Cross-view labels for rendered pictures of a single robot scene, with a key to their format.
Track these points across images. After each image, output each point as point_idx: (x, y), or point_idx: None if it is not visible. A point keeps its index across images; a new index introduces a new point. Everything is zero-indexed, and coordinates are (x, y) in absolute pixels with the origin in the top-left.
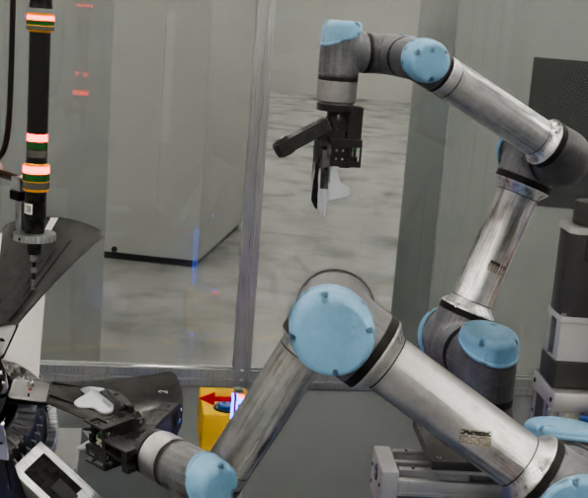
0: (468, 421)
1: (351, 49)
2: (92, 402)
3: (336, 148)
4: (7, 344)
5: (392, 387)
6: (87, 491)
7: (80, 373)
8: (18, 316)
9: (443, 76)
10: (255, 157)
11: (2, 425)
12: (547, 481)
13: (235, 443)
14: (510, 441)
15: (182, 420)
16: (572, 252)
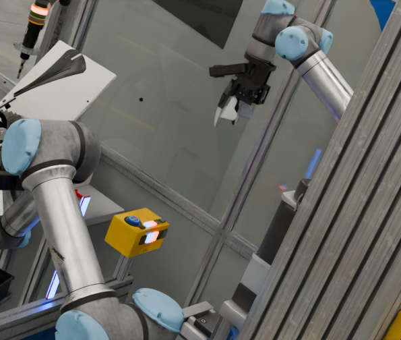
0: (57, 243)
1: (272, 21)
2: None
3: (242, 86)
4: (3, 104)
5: (35, 199)
6: None
7: (141, 179)
8: (17, 93)
9: (294, 59)
10: (284, 93)
11: None
12: (71, 307)
13: (15, 204)
14: (71, 270)
15: (180, 240)
16: (278, 212)
